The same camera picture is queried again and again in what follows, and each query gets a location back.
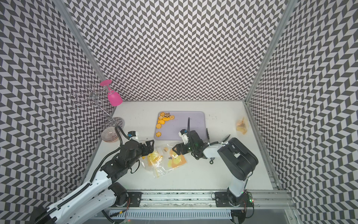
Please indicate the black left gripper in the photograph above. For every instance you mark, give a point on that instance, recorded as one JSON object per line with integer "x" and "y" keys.
{"x": 150, "y": 148}

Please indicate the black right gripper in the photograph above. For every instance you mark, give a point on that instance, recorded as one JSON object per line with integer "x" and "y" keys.
{"x": 178, "y": 146}

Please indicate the clear resealable bag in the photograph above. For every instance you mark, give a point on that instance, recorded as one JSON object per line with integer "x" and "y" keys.
{"x": 242, "y": 125}

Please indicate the steel black-tipped tongs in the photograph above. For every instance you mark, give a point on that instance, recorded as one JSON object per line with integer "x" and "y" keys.
{"x": 215, "y": 140}

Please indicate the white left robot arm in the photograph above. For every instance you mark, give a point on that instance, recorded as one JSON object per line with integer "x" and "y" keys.
{"x": 105, "y": 176}

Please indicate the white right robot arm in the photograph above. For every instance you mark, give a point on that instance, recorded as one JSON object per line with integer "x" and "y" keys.
{"x": 239, "y": 160}

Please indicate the clear printed bag pile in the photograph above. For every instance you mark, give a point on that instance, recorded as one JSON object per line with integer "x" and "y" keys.
{"x": 162, "y": 161}

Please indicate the lilac plastic tray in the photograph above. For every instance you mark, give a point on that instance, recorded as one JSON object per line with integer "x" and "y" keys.
{"x": 195, "y": 120}

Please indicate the ribbed glass bowl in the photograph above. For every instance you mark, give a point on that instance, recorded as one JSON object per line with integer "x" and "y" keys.
{"x": 109, "y": 135}

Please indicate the pink upside-down wine glass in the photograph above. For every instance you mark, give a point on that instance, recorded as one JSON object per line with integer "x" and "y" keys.
{"x": 114, "y": 97}

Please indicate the chrome glass drying rack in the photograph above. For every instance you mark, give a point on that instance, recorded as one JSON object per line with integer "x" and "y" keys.
{"x": 97, "y": 96}

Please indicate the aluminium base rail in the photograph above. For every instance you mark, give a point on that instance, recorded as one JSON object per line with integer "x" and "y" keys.
{"x": 185, "y": 199}

